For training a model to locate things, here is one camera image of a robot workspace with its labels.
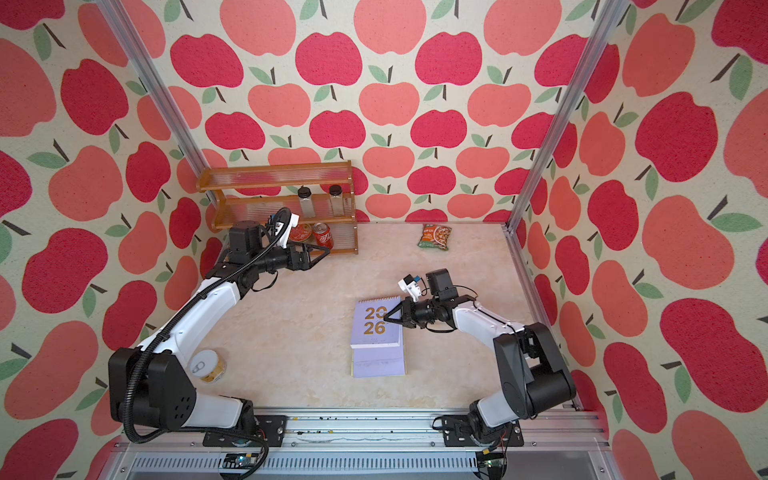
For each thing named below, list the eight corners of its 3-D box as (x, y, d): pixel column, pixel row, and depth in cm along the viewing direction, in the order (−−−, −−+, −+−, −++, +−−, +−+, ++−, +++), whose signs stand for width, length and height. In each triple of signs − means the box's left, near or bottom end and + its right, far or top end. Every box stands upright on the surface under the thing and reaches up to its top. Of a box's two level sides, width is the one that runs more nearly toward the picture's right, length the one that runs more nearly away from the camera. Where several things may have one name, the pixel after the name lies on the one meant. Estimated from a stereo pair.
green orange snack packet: (418, 246, 116) (419, 240, 113) (423, 228, 123) (423, 222, 120) (447, 252, 114) (448, 246, 112) (450, 233, 121) (452, 227, 118)
